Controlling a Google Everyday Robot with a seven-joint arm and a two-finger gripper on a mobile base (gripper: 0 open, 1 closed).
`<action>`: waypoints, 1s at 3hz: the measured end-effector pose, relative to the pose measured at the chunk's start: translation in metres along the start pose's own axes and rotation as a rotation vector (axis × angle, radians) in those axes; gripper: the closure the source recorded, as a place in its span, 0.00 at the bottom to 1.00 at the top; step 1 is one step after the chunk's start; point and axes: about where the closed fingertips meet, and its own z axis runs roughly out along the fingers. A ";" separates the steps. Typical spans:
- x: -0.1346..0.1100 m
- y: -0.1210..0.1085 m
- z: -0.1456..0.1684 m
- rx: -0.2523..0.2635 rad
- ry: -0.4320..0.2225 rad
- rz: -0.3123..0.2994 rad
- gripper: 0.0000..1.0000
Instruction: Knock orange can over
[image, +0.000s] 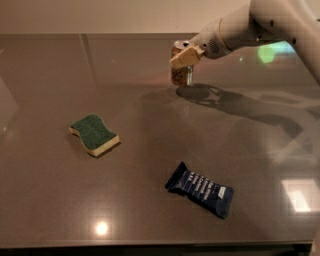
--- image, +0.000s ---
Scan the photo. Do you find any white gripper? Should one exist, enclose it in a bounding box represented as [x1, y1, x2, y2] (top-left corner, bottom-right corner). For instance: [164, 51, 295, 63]
[169, 18, 231, 69]

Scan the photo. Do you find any orange soda can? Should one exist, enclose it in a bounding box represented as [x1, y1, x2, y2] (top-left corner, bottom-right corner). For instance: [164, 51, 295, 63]
[171, 41, 193, 86]

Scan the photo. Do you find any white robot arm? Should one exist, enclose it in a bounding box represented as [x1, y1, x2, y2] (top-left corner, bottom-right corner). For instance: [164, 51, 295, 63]
[170, 0, 320, 83]

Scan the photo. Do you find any green and yellow sponge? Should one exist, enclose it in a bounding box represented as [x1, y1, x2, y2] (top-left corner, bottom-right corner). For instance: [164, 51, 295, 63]
[69, 114, 120, 157]

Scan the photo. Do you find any dark blue snack bar wrapper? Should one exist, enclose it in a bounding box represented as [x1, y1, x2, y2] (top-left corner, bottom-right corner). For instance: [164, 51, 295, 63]
[165, 162, 234, 219]

